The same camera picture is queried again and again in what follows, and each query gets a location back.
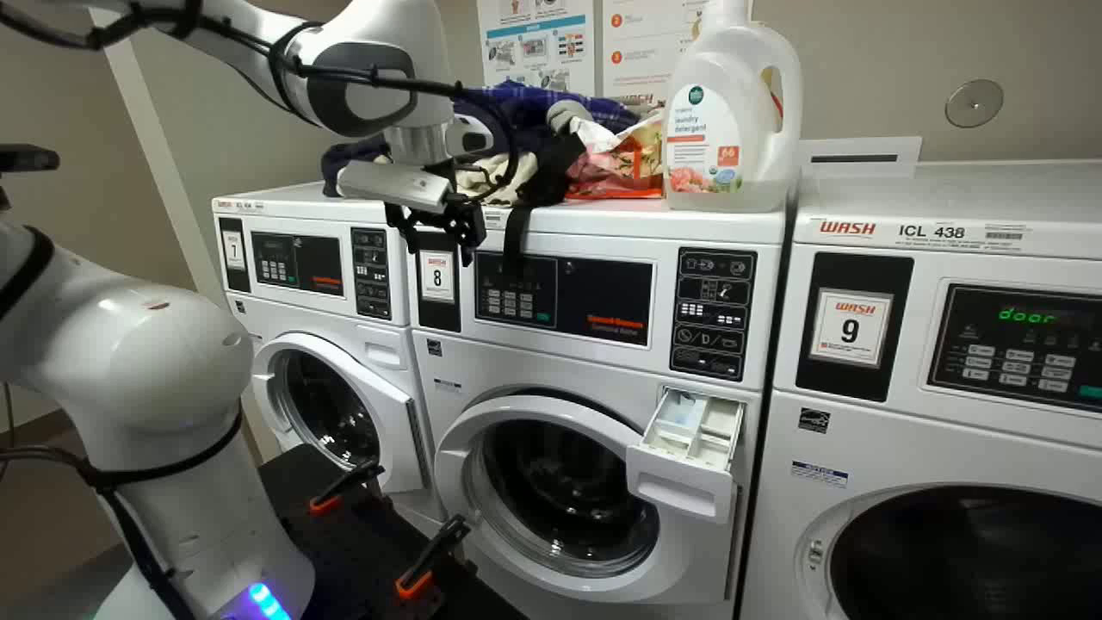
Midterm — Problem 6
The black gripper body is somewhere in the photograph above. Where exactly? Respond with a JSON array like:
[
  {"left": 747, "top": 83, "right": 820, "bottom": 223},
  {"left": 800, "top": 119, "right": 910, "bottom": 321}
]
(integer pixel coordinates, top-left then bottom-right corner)
[{"left": 382, "top": 184, "right": 492, "bottom": 248}]

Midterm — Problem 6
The white detergent bottle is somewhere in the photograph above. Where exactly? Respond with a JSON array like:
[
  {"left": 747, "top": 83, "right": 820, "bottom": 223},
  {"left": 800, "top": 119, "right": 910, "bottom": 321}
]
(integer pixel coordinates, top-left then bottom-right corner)
[{"left": 661, "top": 0, "right": 805, "bottom": 212}]

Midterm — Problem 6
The white washing machine number 7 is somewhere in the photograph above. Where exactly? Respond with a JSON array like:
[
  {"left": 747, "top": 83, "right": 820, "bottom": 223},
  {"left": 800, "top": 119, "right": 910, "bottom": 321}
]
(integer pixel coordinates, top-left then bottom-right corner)
[{"left": 211, "top": 179, "right": 437, "bottom": 514}]

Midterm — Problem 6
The white washing machine number 8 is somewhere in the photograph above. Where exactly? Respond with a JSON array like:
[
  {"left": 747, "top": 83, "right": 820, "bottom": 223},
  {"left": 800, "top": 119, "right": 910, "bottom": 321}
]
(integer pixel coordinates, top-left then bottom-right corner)
[{"left": 398, "top": 184, "right": 795, "bottom": 620}]

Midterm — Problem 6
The white washing machine number 9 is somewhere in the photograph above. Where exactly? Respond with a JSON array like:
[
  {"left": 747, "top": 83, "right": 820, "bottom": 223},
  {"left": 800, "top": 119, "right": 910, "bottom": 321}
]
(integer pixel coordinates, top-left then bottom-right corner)
[{"left": 737, "top": 152, "right": 1102, "bottom": 620}]

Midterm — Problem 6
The beige garment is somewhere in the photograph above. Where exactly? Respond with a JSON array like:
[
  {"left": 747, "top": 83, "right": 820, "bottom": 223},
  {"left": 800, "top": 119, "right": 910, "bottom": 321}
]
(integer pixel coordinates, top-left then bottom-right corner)
[{"left": 447, "top": 147, "right": 545, "bottom": 210}]

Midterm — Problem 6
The purple patterned garment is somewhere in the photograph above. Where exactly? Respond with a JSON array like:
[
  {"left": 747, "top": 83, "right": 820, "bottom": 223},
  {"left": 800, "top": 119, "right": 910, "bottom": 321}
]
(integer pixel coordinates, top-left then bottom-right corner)
[{"left": 452, "top": 76, "right": 643, "bottom": 158}]

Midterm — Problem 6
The red orange garment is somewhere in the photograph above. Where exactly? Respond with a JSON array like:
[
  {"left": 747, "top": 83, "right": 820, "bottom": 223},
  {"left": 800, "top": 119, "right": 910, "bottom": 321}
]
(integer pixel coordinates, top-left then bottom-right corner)
[{"left": 559, "top": 113, "right": 673, "bottom": 205}]

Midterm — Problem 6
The white crumpled garment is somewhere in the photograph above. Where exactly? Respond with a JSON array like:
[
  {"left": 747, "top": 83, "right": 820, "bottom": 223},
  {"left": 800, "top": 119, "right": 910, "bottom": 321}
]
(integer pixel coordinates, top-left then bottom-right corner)
[{"left": 545, "top": 96, "right": 627, "bottom": 153}]

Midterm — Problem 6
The round door of washer 7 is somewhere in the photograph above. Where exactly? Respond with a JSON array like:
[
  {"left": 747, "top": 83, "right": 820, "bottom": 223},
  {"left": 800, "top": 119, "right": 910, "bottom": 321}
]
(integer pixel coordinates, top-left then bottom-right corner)
[{"left": 248, "top": 326, "right": 427, "bottom": 498}]

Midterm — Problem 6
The poster with blue graphics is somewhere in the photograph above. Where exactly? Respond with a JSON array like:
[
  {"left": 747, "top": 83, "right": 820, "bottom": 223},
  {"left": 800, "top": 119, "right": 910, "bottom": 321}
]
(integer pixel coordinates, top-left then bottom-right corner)
[{"left": 476, "top": 0, "right": 599, "bottom": 96}]

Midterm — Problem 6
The round door of washer 8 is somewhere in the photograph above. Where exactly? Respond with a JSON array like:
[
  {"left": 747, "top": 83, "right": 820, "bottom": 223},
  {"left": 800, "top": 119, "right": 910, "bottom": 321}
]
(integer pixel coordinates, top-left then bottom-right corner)
[{"left": 435, "top": 392, "right": 739, "bottom": 609}]

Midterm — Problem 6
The black orange clamp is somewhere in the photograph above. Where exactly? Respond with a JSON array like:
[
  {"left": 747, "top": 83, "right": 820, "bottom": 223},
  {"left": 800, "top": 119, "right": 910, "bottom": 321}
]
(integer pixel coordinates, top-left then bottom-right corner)
[
  {"left": 389, "top": 510, "right": 482, "bottom": 605},
  {"left": 303, "top": 457, "right": 389, "bottom": 521}
]

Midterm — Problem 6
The black base table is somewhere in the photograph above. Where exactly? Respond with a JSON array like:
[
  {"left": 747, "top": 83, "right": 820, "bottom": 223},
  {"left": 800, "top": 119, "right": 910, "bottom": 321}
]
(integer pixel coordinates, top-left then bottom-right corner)
[{"left": 256, "top": 442, "right": 531, "bottom": 620}]

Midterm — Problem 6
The white slotted card box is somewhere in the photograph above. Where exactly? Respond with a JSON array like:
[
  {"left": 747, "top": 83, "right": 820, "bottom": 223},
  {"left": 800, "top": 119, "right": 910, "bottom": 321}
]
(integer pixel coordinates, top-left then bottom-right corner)
[{"left": 795, "top": 132, "right": 927, "bottom": 179}]

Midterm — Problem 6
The black strap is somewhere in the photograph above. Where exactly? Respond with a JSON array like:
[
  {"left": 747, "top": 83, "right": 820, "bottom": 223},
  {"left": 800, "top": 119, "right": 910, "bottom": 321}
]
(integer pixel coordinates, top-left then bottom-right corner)
[{"left": 500, "top": 124, "right": 577, "bottom": 260}]

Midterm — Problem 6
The round wall plate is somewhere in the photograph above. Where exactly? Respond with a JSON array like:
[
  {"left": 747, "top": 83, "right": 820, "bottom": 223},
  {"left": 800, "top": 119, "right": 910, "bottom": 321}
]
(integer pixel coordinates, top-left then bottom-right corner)
[{"left": 941, "top": 76, "right": 1009, "bottom": 134}]

